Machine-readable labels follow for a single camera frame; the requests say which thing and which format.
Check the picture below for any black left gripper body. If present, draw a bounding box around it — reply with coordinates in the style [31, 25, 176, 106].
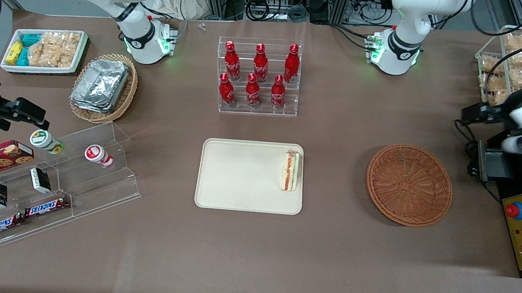
[482, 86, 522, 126]

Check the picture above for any triangular sandwich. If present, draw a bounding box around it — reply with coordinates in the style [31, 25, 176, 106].
[280, 149, 303, 193]

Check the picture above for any white rectangular snack tray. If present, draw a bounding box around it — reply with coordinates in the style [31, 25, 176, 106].
[0, 25, 89, 78]

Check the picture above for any round brown wicker basket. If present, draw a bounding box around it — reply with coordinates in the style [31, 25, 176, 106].
[362, 142, 457, 230]

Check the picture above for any oval light wicker basket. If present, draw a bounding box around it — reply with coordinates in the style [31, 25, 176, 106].
[67, 50, 140, 127]

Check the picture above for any cream plastic tray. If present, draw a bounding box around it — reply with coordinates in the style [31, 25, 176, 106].
[193, 136, 308, 216]

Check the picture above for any green cap yogurt drink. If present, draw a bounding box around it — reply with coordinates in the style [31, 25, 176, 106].
[28, 129, 66, 156]

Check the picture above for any teal snack pack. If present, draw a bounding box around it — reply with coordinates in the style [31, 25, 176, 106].
[16, 47, 32, 67]
[20, 32, 43, 48]

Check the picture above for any yellow snack pack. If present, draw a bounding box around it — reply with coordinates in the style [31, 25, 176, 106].
[5, 40, 25, 67]

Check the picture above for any large clear rice cracker bag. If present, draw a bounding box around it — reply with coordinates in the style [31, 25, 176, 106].
[26, 29, 82, 70]

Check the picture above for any black countertop appliance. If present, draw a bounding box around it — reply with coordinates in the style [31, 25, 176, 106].
[468, 131, 522, 278]

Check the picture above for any stack of foil trays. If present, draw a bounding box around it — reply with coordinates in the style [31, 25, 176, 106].
[69, 56, 131, 116]

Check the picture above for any red cap yogurt drink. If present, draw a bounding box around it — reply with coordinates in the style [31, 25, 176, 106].
[83, 144, 116, 169]

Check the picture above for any clear acrylic stepped shelf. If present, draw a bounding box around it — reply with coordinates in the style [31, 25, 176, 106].
[0, 113, 148, 260]

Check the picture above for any red emergency stop button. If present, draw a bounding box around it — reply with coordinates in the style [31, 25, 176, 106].
[505, 201, 522, 221]

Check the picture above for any clear acrylic bottle rack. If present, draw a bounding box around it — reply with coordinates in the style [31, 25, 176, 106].
[213, 35, 304, 119]

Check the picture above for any red cola bottle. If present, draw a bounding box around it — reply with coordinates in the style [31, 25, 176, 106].
[244, 72, 263, 109]
[252, 43, 271, 83]
[270, 74, 287, 110]
[217, 72, 238, 108]
[222, 40, 243, 82]
[283, 43, 302, 85]

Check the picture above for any black appliance power cable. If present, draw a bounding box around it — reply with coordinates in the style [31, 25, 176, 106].
[448, 119, 510, 206]

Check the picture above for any white wire rack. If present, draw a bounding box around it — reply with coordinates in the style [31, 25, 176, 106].
[472, 23, 522, 108]

